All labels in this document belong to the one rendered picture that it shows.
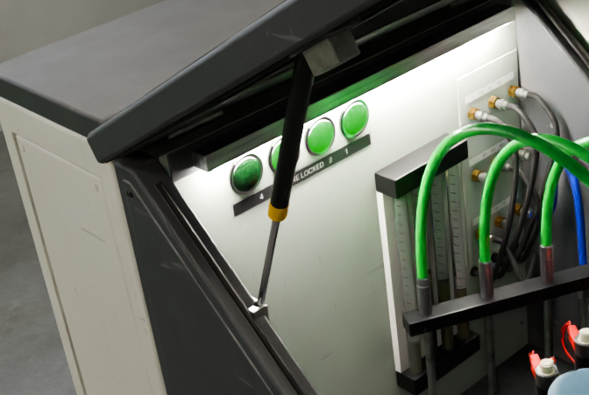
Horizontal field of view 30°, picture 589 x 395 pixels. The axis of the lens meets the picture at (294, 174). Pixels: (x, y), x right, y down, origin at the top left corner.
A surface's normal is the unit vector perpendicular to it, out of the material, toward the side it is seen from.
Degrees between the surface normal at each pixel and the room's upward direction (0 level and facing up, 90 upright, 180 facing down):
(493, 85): 90
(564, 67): 90
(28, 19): 90
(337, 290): 90
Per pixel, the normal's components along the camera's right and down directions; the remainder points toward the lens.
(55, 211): -0.74, 0.40
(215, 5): -0.13, -0.88
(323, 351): 0.66, 0.27
